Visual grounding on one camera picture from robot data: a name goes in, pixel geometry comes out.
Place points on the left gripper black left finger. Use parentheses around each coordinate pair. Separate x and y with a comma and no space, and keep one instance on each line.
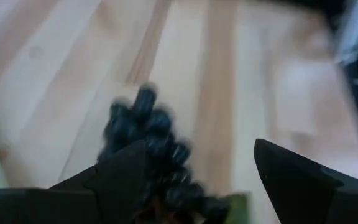
(73,205)

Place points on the dark grape bunch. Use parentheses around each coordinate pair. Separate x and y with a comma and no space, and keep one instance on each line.
(163,155)

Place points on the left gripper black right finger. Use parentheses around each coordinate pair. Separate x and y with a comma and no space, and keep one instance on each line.
(306,202)

